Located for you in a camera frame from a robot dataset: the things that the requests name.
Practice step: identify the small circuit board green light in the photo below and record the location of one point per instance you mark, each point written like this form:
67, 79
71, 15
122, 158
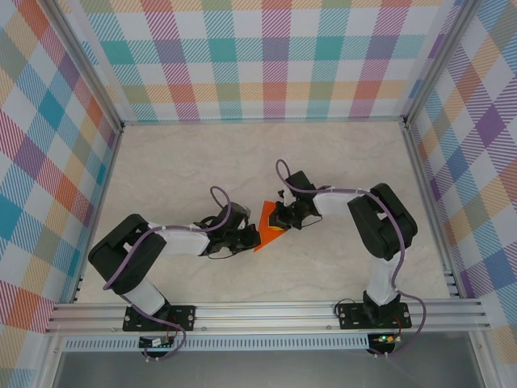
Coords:
385, 338

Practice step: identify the aluminium mounting rail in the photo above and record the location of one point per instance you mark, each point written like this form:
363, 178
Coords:
262, 317

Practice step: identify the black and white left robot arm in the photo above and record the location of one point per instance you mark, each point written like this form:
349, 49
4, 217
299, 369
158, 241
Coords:
121, 258

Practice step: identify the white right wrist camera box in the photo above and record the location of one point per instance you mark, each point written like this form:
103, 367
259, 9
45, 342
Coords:
287, 198

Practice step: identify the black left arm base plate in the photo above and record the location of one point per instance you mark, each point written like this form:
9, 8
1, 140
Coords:
186, 317

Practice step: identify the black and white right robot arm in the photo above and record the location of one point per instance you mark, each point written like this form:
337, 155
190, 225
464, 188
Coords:
383, 226

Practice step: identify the grey metal plate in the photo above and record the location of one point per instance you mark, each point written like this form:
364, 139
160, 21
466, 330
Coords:
262, 369

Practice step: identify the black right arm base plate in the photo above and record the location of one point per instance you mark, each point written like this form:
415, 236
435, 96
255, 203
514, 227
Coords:
347, 317

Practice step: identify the thin aluminium frame bar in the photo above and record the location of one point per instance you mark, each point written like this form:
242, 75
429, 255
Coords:
262, 120

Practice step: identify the aluminium frame post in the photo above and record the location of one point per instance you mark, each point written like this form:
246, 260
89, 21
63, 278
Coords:
434, 68
93, 68

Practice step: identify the orange paper sheet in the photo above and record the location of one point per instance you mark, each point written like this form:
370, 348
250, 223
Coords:
266, 242

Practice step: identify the aluminium side frame bar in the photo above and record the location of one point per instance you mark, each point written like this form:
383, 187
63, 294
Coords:
422, 182
106, 182

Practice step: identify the small black circuit board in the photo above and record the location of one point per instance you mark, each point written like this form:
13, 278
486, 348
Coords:
155, 342

